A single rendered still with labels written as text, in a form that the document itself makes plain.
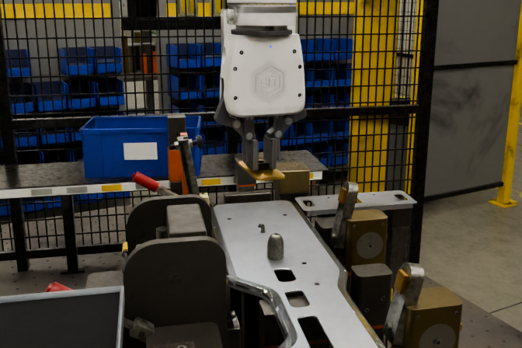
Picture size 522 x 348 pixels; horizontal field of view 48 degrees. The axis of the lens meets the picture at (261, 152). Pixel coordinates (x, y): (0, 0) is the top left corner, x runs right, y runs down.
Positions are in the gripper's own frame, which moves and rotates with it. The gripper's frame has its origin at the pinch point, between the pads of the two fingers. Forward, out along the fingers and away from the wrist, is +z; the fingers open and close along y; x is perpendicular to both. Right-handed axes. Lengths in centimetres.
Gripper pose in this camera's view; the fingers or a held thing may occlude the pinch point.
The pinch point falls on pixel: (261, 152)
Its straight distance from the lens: 75.0
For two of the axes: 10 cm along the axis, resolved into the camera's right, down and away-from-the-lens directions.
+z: 0.0, 9.7, 2.5
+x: -3.3, -2.4, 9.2
